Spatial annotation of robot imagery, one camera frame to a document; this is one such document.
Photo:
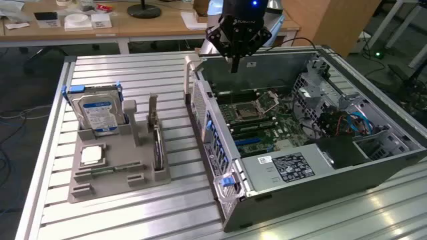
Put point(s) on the installed RAM sticks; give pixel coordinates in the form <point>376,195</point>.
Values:
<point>254,126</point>

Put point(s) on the red packet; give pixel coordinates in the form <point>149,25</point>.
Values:
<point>104,8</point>

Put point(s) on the green motherboard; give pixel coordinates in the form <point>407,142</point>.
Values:
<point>283,135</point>

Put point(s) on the grey parts rack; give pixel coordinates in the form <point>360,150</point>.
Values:
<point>120,155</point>

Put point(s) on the black office chair base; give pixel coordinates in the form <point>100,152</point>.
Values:
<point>36,56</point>

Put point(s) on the black round lamp base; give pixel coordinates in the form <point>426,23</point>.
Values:
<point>144,11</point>

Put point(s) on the open grey PC case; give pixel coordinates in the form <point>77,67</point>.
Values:
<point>300,190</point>

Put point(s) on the silver CPU chip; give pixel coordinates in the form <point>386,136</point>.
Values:
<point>91,156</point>

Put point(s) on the graphics card with metal bracket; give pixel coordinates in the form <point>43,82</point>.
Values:
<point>159,147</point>

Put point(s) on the metal disk bay cage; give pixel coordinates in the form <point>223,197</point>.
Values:
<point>310,105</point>

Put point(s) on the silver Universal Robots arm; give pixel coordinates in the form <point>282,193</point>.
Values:
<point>209,47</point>

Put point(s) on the blue expansion slot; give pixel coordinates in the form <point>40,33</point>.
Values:
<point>247,142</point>

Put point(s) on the white paper label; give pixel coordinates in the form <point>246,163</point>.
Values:
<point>16,25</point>

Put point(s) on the white paper stack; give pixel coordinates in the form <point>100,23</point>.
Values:
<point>193,21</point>

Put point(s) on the wooden cabinet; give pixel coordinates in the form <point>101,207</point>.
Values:
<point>334,25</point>

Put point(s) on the blue case latch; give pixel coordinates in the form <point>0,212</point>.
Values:
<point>227,181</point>

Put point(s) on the plain white box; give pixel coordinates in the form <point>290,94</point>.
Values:
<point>100,22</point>

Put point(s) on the grey power supply unit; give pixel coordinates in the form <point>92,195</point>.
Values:
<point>267,170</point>

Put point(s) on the brown cardboard box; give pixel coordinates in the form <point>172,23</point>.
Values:
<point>199,8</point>

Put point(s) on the CPU socket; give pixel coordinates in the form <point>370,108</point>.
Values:
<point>247,111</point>

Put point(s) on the green RAM stick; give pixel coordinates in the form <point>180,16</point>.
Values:
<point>107,170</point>

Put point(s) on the hard disk in blue carrier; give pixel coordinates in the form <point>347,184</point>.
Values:
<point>97,112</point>

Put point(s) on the metal socket cover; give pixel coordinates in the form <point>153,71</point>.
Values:
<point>268,101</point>

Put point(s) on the white box with round bowl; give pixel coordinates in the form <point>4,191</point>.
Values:
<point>77,22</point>

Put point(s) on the white box with black label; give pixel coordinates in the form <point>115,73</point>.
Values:
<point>47,21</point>

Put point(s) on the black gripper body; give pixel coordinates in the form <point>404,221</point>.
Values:
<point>240,27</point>

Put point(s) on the white table frame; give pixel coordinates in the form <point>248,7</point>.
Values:
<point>418,56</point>

